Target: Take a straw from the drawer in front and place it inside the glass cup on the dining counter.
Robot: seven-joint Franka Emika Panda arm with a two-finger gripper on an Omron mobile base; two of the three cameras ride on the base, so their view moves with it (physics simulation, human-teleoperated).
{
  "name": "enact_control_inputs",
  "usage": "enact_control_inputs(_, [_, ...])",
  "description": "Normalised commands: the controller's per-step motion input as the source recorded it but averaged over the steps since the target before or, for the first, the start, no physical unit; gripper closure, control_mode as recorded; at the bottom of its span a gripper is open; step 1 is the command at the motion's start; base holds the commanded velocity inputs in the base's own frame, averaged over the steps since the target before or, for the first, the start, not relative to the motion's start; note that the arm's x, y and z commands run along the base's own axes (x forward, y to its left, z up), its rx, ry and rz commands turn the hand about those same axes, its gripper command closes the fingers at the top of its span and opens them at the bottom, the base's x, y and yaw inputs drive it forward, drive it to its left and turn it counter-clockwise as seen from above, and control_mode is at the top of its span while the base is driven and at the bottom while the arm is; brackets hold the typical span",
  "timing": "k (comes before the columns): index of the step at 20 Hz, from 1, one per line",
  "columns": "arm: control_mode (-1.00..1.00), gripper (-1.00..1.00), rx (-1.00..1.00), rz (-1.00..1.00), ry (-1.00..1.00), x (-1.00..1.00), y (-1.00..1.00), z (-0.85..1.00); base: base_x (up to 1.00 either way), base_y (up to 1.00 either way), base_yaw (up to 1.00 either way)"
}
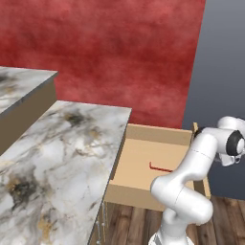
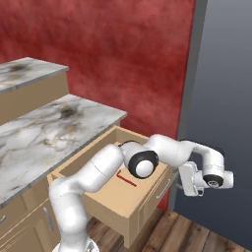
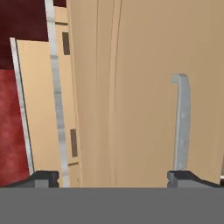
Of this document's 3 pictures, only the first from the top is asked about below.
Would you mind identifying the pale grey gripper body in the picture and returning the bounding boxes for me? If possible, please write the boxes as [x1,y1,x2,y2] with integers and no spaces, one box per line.
[219,152,242,167]

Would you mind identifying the red bent straw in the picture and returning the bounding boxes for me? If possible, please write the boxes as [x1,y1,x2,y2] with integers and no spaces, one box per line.
[148,161,174,173]

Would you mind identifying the open tan wooden drawer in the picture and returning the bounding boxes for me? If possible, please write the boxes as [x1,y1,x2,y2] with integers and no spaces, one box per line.
[104,122,212,213]

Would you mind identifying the brown raised counter side panel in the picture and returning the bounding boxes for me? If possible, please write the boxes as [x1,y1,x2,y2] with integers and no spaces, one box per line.
[0,78,58,157]

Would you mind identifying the silver cabinet handle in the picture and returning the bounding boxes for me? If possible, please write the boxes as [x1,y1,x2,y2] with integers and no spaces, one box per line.
[96,202,108,245]

